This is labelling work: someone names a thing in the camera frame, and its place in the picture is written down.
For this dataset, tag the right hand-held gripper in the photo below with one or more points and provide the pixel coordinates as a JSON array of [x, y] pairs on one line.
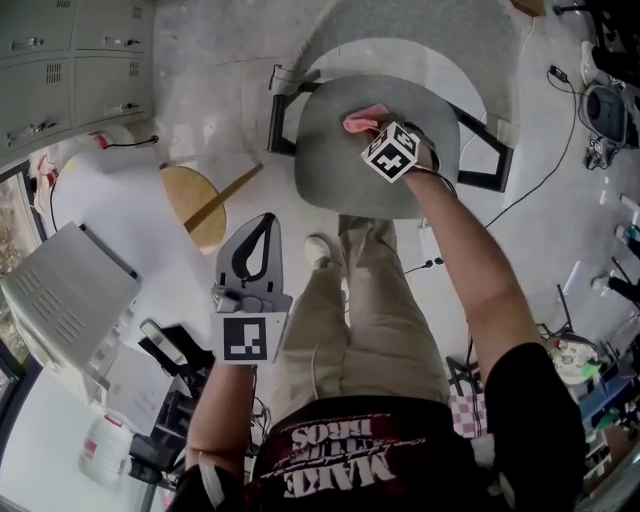
[[392, 155]]

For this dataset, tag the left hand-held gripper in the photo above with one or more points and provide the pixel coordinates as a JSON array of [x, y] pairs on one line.
[[245, 340]]

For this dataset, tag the pink wiping cloth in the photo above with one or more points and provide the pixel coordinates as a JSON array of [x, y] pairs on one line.
[[360, 120]]

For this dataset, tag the grey chair seat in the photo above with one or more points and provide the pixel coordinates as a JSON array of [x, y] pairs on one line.
[[330, 165]]

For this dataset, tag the grey armchair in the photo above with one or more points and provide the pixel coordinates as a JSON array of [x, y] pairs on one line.
[[400, 25]]

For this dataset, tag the person's left forearm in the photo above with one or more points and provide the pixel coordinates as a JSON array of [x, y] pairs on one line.
[[220, 415]]

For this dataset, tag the person's right forearm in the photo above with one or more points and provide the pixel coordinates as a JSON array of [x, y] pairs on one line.
[[475, 270]]

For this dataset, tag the person's white shoe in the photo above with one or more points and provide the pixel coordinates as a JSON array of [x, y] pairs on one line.
[[317, 250]]

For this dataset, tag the round wooden stool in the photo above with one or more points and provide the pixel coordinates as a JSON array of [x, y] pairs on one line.
[[195, 200]]

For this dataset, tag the black flat pad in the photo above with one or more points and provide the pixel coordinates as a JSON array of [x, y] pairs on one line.
[[195, 350]]

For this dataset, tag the black smartphone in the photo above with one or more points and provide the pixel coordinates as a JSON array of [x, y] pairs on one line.
[[162, 342]]

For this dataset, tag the person's beige trousers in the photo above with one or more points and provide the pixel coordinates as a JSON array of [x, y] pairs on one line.
[[360, 325]]

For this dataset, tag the black power adapter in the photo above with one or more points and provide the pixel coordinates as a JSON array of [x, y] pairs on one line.
[[557, 72]]

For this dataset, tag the white toaster oven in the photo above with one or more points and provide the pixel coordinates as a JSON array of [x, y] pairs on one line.
[[65, 295]]

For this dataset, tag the wooden floor step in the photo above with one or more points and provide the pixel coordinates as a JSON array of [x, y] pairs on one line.
[[527, 5]]

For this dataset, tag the round grey device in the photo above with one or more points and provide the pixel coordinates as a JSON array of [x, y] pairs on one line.
[[605, 115]]

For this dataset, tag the person's black printed t-shirt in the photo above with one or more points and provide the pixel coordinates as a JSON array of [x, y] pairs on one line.
[[380, 450]]

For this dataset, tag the white plastic canister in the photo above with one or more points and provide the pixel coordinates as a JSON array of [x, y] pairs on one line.
[[102, 450]]

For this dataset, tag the pink checkered cloth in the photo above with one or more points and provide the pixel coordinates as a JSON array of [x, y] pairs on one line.
[[467, 415]]

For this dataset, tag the grey metal locker cabinet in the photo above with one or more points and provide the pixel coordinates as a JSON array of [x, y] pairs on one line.
[[65, 65]]

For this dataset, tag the floral patterned hat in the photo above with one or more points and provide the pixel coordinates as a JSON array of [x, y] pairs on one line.
[[572, 357]]

